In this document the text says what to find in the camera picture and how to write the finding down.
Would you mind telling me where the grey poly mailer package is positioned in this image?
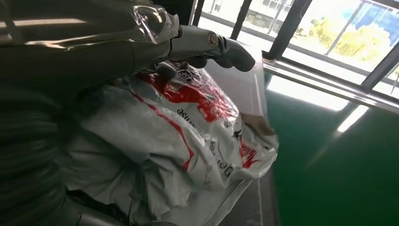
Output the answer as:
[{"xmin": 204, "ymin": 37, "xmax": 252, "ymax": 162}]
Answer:
[{"xmin": 56, "ymin": 61, "xmax": 280, "ymax": 226}]

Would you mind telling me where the black inbound scanner machine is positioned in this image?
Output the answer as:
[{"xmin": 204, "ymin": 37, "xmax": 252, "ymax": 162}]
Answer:
[{"xmin": 129, "ymin": 0, "xmax": 272, "ymax": 226}]

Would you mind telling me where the green conveyor belt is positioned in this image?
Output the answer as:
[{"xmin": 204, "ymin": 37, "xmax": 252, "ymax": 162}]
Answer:
[{"xmin": 264, "ymin": 73, "xmax": 399, "ymax": 226}]

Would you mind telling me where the black window frame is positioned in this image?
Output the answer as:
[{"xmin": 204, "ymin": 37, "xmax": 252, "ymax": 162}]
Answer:
[{"xmin": 190, "ymin": 0, "xmax": 399, "ymax": 94}]

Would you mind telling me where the silver conveyor side rail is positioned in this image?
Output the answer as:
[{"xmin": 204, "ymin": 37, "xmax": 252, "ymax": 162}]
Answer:
[{"xmin": 262, "ymin": 57, "xmax": 399, "ymax": 115}]

